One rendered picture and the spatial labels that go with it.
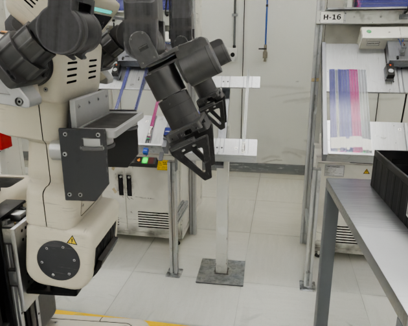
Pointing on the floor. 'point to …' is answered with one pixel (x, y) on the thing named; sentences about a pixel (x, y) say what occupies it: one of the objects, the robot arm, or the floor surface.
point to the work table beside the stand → (370, 248)
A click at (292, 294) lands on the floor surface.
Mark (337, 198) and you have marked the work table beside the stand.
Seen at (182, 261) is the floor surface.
